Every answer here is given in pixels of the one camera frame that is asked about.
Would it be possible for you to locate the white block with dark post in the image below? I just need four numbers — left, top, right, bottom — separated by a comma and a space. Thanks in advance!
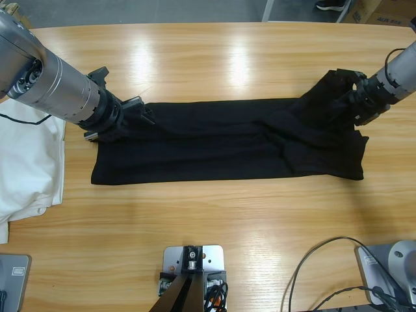
156, 244, 229, 312

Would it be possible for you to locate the brown cardboard box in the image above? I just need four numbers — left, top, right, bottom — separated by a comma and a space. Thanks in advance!
351, 0, 416, 28

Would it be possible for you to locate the white Unitree T-shirt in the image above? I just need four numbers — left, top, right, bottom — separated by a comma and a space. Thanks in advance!
0, 97, 68, 225
0, 208, 51, 244

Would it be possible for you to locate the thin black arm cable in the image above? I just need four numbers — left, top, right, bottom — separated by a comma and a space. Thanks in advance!
384, 47, 407, 82
0, 112, 54, 126

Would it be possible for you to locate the black Unitree polo shirt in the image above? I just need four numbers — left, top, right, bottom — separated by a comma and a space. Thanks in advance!
90, 68, 369, 187

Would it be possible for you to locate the black white shoe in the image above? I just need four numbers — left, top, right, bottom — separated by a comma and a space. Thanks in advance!
315, 0, 349, 12

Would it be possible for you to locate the black cable at base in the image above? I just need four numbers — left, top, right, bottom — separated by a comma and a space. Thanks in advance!
286, 236, 397, 312

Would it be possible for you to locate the white metal post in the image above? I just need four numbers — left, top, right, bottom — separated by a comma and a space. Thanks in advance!
261, 0, 277, 23

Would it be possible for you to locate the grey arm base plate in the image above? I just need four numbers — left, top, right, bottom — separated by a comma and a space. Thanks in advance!
0, 253, 31, 312
355, 240, 416, 307

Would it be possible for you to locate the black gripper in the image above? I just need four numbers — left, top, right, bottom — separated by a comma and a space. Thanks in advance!
333, 69, 393, 127
77, 66, 157, 142

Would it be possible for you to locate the wooden pallet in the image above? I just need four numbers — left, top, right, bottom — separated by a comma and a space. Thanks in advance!
0, 2, 27, 20

